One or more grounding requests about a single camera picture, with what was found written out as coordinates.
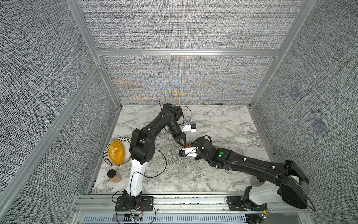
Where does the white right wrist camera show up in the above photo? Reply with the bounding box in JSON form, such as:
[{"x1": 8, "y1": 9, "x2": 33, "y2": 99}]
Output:
[{"x1": 179, "y1": 147, "x2": 197, "y2": 158}]

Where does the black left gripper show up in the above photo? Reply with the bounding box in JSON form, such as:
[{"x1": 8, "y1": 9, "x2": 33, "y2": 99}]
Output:
[{"x1": 167, "y1": 122, "x2": 187, "y2": 146}]

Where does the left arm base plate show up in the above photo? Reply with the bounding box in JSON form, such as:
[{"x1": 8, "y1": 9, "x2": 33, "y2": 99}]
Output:
[{"x1": 114, "y1": 197, "x2": 154, "y2": 212}]

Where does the striped white bowl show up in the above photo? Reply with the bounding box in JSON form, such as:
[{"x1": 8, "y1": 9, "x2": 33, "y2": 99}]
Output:
[{"x1": 103, "y1": 137, "x2": 131, "y2": 166}]

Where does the brown jar with black lid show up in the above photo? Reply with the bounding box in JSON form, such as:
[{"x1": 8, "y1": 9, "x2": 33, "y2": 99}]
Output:
[{"x1": 107, "y1": 169, "x2": 122, "y2": 183}]

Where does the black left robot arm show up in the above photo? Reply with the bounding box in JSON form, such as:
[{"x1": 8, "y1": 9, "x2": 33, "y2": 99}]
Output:
[{"x1": 122, "y1": 103, "x2": 186, "y2": 209}]

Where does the yellow sponge in bowl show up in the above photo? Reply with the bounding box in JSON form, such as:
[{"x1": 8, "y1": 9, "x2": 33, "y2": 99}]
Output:
[{"x1": 108, "y1": 140, "x2": 125, "y2": 164}]

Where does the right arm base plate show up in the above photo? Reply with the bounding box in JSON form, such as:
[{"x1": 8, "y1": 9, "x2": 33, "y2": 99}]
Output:
[{"x1": 226, "y1": 196, "x2": 267, "y2": 211}]

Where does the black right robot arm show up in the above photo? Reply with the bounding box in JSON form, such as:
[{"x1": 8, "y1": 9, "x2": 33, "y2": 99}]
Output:
[{"x1": 188, "y1": 136, "x2": 310, "y2": 209}]

